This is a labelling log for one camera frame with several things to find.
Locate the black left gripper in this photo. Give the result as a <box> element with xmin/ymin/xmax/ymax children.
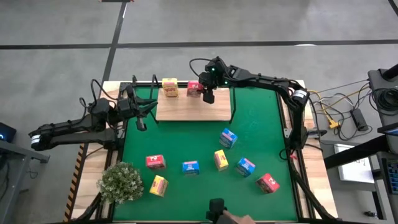
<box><xmin>117</xmin><ymin>85</ymin><xmax>158</xmax><ymax>119</ymax></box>

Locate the red Froot Loops cereal box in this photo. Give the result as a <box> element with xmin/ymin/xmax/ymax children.
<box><xmin>186</xmin><ymin>80</ymin><xmax>203</xmax><ymax>98</ymax></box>
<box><xmin>145</xmin><ymin>154</ymin><xmax>167</xmax><ymax>170</ymax></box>
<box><xmin>256</xmin><ymin>172</ymin><xmax>280</xmax><ymax>195</ymax></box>

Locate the yellow Pops cereal box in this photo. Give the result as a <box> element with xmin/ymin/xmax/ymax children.
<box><xmin>149</xmin><ymin>174</ymin><xmax>170</xmax><ymax>198</ymax></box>
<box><xmin>161</xmin><ymin>77</ymin><xmax>180</xmax><ymax>98</ymax></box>
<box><xmin>213</xmin><ymin>149</ymin><xmax>229</xmax><ymax>172</ymax></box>

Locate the blue Rice Krispies cereal box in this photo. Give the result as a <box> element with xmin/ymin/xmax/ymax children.
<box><xmin>218</xmin><ymin>127</ymin><xmax>238</xmax><ymax>149</ymax></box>
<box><xmin>182</xmin><ymin>160</ymin><xmax>201</xmax><ymax>177</ymax></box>
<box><xmin>234</xmin><ymin>156</ymin><xmax>257</xmax><ymax>178</ymax></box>

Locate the wooden shelf board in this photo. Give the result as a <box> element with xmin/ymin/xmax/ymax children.
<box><xmin>155</xmin><ymin>88</ymin><xmax>233</xmax><ymax>121</ymax></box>

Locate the artificial green white plant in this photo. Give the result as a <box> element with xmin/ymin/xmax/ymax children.
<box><xmin>96</xmin><ymin>161</ymin><xmax>146</xmax><ymax>205</ymax></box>

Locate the yellow black hazard tape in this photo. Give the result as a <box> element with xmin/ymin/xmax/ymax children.
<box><xmin>63</xmin><ymin>146</ymin><xmax>90</xmax><ymax>222</ymax></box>

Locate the black handheld device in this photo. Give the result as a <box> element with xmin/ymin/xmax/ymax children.
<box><xmin>205</xmin><ymin>198</ymin><xmax>228</xmax><ymax>223</ymax></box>

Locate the grey metal side table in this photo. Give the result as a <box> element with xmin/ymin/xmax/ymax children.
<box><xmin>0</xmin><ymin>139</ymin><xmax>50</xmax><ymax>224</ymax></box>

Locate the dark device with blue light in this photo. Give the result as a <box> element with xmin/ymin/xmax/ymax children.
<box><xmin>0</xmin><ymin>122</ymin><xmax>17</xmax><ymax>143</ymax></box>

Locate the person's hand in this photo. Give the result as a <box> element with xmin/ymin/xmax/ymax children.
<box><xmin>222</xmin><ymin>210</ymin><xmax>256</xmax><ymax>224</ymax></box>

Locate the black power adapter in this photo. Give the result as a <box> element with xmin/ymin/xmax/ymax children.
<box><xmin>350</xmin><ymin>108</ymin><xmax>370</xmax><ymax>131</ymax></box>

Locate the black diagonal beam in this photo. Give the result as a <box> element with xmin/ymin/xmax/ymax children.
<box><xmin>323</xmin><ymin>134</ymin><xmax>398</xmax><ymax>170</ymax></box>

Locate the grey equipment cart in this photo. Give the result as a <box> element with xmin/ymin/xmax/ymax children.
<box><xmin>368</xmin><ymin>63</ymin><xmax>398</xmax><ymax>224</ymax></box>

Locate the white board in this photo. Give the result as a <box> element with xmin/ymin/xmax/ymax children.
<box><xmin>334</xmin><ymin>143</ymin><xmax>376</xmax><ymax>184</ymax></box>

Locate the black shelf side frame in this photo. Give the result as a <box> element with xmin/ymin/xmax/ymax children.
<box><xmin>148</xmin><ymin>73</ymin><xmax>160</xmax><ymax>124</ymax></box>
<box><xmin>229</xmin><ymin>86</ymin><xmax>239</xmax><ymax>124</ymax></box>

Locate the black aluminium table frame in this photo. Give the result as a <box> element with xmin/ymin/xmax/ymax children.
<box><xmin>70</xmin><ymin>74</ymin><xmax>340</xmax><ymax>224</ymax></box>

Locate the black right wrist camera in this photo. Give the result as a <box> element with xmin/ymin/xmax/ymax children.
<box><xmin>202</xmin><ymin>90</ymin><xmax>216</xmax><ymax>105</ymax></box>

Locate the black coiled cable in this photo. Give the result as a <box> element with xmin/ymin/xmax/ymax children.
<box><xmin>369</xmin><ymin>88</ymin><xmax>398</xmax><ymax>113</ymax></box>

